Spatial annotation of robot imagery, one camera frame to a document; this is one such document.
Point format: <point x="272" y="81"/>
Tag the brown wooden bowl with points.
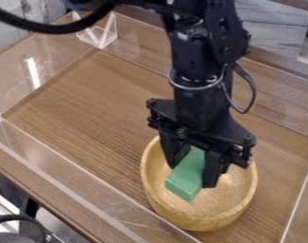
<point x="216" y="207"/>

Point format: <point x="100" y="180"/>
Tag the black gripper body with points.
<point x="199" y="111"/>

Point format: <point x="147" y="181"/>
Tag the black table leg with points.
<point x="30" y="208"/>

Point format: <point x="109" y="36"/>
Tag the black metal bracket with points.
<point x="46" y="237"/>

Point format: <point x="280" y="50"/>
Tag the clear acrylic tray walls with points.
<point x="80" y="151"/>

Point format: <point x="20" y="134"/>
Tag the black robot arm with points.
<point x="208" y="42"/>

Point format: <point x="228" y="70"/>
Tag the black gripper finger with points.
<point x="176" y="147"/>
<point x="216" y="166"/>

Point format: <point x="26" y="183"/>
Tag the green rectangular block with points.
<point x="184" y="180"/>

